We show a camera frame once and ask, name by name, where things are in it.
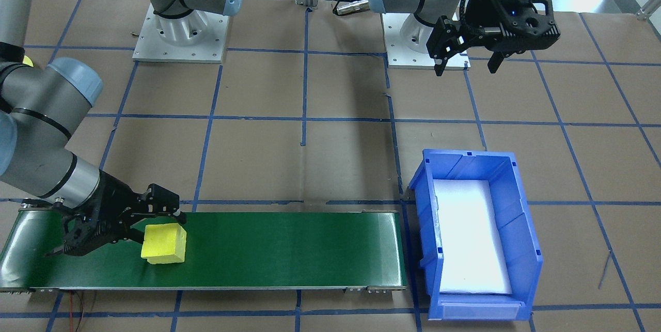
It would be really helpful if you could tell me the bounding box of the yellow foam block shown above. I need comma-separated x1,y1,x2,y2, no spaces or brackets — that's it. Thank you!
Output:
140,224,187,265

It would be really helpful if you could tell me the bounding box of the white foam pad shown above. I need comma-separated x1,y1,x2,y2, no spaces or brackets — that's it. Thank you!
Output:
433,180,513,295

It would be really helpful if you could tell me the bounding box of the silver cylindrical connector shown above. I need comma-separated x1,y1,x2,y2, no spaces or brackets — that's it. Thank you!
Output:
333,1,370,15

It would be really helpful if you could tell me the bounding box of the green conveyor belt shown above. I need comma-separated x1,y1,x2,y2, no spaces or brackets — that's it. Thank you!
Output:
0,198,408,294

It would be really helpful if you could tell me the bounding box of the blue plastic storage bin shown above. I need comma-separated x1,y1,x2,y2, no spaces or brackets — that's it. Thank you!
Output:
408,149,544,321

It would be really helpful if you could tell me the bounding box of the red conveyor power wire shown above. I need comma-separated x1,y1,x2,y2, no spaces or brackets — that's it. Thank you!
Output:
67,291,87,332

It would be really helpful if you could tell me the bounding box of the aluminium corner bar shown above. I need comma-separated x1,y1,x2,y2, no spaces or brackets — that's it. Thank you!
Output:
636,0,661,21

